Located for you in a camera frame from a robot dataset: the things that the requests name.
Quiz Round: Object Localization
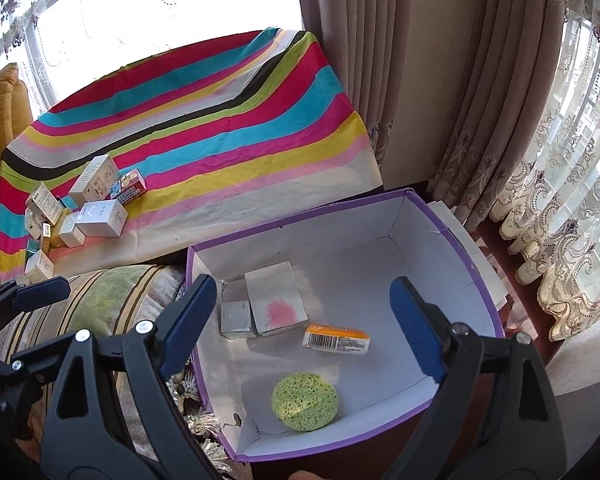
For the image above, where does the small silver foil box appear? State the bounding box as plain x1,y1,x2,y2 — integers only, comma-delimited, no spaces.
221,300,257,341

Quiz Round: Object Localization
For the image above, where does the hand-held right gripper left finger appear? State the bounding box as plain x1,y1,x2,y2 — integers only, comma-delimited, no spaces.
39,274,226,480

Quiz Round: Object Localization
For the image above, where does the yellow cushion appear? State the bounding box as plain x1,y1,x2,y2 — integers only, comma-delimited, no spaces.
0,62,35,271

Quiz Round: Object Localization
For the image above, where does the brown pleated curtain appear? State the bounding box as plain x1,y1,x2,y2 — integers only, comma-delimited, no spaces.
295,0,416,171
427,0,581,233

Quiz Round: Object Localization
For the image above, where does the white box with pink blotch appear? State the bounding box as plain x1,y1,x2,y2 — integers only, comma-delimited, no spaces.
244,261,308,337

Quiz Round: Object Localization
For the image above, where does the sheer embroidered window curtain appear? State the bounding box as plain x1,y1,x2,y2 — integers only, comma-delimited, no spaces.
0,0,101,76

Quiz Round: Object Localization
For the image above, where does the purple cardboard box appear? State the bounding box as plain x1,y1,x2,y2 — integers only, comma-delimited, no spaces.
185,187,506,463

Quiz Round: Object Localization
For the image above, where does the small red printed box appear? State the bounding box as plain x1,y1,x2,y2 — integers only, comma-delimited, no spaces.
111,170,147,206

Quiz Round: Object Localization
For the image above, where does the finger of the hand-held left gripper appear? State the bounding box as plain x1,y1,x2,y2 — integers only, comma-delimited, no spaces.
0,342,73,441
0,277,72,333

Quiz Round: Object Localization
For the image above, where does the white square logo box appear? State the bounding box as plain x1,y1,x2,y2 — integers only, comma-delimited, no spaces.
76,199,129,238

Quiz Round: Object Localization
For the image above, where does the orange packet with barcode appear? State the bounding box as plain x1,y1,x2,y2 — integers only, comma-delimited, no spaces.
302,323,371,356

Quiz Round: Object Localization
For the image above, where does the pile of small cartons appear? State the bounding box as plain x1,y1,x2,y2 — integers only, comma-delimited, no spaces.
24,154,146,283

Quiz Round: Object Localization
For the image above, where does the round green sponge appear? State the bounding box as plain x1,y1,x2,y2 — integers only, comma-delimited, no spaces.
271,371,339,432

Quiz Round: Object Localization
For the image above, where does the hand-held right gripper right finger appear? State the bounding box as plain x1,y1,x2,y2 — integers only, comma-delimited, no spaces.
380,276,568,480

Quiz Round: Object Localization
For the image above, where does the striped plush cushion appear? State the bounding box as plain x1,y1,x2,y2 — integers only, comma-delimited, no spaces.
0,262,221,480

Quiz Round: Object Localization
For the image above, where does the colourful striped cloth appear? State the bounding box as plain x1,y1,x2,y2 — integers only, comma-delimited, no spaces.
0,26,383,286

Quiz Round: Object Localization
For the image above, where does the tall white printed box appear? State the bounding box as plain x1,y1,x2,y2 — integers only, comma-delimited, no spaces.
69,154,121,206

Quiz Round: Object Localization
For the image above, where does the cream lace curtain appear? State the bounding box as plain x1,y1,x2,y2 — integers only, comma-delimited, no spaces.
490,0,600,343

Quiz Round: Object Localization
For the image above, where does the silver foil flower ornament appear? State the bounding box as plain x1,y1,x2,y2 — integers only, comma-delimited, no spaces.
167,370,236,476

